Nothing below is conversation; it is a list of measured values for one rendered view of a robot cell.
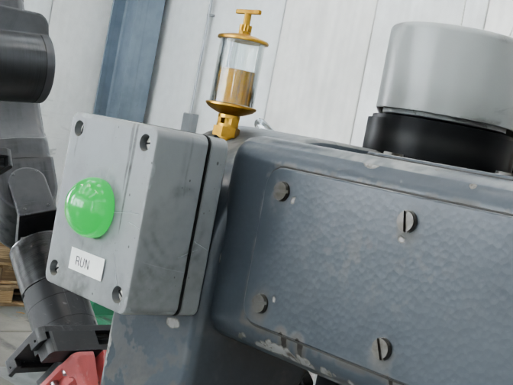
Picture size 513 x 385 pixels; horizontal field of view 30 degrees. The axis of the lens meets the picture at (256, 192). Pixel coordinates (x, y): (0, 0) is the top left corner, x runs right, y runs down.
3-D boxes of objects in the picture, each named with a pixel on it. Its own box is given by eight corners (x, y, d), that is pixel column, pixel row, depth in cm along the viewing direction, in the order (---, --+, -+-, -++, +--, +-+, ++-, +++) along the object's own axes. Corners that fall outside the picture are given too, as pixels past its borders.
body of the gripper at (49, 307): (141, 341, 86) (116, 273, 90) (43, 344, 79) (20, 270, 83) (104, 376, 90) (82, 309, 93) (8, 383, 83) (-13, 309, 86)
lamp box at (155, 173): (43, 279, 50) (72, 110, 50) (114, 283, 53) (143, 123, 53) (124, 316, 45) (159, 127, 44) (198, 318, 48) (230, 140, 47)
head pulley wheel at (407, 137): (330, 147, 58) (338, 106, 58) (421, 165, 64) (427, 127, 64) (452, 169, 51) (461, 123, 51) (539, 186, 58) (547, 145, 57)
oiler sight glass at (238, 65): (200, 98, 54) (211, 36, 53) (233, 105, 55) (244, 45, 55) (229, 102, 52) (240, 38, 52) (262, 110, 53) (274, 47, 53)
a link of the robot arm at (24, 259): (4, 260, 92) (8, 227, 87) (74, 246, 95) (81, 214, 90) (23, 322, 89) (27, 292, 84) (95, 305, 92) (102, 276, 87)
